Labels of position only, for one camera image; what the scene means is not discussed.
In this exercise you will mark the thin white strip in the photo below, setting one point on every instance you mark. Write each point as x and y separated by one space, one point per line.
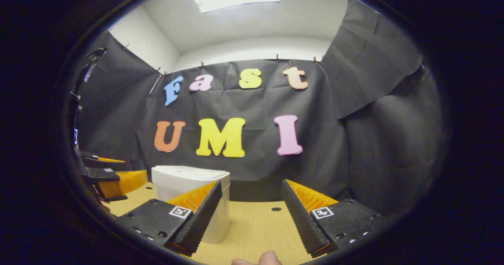
155 85

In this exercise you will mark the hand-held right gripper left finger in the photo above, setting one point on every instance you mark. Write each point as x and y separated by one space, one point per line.
199 221

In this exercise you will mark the row of black cloth clips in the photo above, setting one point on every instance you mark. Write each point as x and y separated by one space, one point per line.
277 57

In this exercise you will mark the white desktop garbage bin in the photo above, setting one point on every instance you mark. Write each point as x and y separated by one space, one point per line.
177 178

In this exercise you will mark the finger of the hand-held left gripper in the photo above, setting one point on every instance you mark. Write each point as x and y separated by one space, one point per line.
106 165
102 174

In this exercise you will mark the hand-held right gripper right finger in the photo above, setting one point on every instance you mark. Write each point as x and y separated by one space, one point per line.
301 221

